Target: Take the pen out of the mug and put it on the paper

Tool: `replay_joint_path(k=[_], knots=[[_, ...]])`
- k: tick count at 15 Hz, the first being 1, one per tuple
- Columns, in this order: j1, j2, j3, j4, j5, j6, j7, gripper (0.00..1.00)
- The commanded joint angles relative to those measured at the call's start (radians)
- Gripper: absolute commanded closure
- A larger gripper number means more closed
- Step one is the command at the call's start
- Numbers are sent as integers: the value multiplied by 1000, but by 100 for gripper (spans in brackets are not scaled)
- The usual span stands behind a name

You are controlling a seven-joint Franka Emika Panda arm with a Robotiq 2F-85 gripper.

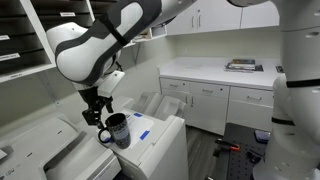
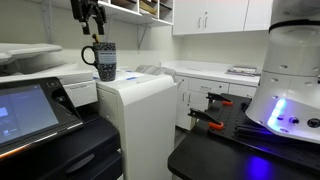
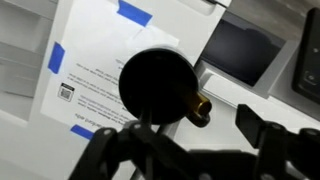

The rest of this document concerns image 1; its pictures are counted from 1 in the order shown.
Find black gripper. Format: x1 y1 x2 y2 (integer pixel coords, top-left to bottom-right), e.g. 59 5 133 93
78 85 115 130

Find black white speckled mug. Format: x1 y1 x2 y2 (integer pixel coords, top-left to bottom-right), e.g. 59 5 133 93
97 112 132 150

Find white paper sheet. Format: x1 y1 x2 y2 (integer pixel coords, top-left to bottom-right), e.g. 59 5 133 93
99 111 156 150

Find large office printer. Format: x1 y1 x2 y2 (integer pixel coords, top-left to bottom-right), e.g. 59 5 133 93
0 112 123 180

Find white printer finisher unit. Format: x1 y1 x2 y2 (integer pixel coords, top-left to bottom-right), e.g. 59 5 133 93
99 91 190 180

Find brown envelopes in shelf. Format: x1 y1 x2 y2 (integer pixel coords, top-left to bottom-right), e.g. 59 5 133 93
139 28 153 41

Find white counter with drawers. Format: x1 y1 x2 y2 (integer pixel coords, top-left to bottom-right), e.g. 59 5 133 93
158 56 285 136

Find black robot table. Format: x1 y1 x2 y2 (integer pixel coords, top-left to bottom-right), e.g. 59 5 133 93
209 122 273 180

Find stack of books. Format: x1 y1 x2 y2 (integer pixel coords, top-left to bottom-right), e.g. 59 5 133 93
223 58 265 74

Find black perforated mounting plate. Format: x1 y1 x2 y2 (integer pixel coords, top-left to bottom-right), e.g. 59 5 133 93
225 149 268 180

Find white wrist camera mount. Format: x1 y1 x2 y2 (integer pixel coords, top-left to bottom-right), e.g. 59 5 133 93
96 69 126 99

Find white metal shelf bracket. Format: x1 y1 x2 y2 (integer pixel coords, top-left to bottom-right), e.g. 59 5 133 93
131 43 142 66
37 70 63 108

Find white wall mail shelf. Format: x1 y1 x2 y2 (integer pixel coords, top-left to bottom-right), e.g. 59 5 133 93
0 0 168 84

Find white upper wall cabinets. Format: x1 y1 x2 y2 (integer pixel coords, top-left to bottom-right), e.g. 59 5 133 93
166 0 281 37

